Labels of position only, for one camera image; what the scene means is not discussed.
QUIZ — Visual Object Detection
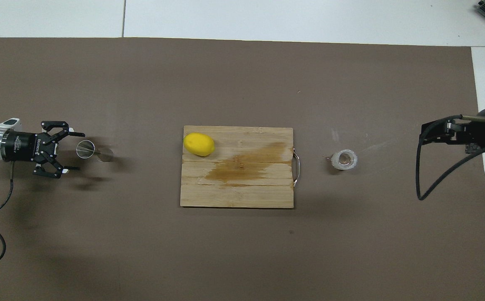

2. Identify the small clear plastic cup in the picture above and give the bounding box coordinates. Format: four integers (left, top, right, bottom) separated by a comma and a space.
331, 149, 358, 171

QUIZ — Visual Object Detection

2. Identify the yellow lemon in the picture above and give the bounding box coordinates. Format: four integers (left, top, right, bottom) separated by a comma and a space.
183, 132, 215, 157

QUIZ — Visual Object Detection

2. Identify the wooden cutting board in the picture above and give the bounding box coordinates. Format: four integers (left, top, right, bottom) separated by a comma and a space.
180, 125, 301, 209

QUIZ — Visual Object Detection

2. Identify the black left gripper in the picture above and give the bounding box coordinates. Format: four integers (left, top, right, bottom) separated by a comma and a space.
2, 121, 85, 179

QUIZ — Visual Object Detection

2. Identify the brown paper table mat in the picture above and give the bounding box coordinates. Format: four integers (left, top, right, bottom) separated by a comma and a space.
0, 37, 485, 301

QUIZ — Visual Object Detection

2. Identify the steel double jigger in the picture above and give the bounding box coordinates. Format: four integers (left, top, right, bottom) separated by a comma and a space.
76, 140, 114, 163

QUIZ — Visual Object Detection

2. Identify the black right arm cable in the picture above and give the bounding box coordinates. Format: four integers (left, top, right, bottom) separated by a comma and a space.
417, 115, 485, 201

